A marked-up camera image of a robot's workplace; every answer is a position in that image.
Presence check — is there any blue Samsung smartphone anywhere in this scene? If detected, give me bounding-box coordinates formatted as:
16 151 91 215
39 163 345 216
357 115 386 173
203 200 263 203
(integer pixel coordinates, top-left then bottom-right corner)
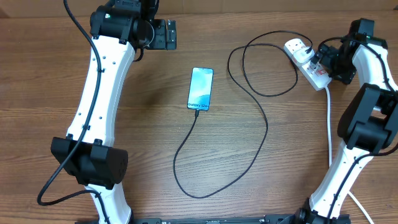
187 67 214 111

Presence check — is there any black USB charging cable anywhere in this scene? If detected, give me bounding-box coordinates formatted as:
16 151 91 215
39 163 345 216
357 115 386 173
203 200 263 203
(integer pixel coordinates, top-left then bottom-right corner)
172 30 314 200

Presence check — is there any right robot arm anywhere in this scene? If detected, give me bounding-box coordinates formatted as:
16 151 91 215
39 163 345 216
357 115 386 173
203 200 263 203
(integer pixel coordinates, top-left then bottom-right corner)
283 18 397 223

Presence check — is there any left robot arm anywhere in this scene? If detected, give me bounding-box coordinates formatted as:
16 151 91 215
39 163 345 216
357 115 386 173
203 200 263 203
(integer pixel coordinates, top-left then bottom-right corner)
50 1 177 223

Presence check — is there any white USB charger plug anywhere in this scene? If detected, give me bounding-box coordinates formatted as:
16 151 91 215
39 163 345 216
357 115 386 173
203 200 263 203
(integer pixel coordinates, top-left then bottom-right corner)
293 47 315 66

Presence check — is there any white power strip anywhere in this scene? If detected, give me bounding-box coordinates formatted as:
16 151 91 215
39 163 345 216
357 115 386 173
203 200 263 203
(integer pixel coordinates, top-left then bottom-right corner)
284 39 331 91

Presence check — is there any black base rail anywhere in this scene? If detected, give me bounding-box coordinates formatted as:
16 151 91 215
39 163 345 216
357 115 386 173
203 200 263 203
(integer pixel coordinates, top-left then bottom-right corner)
74 214 352 224

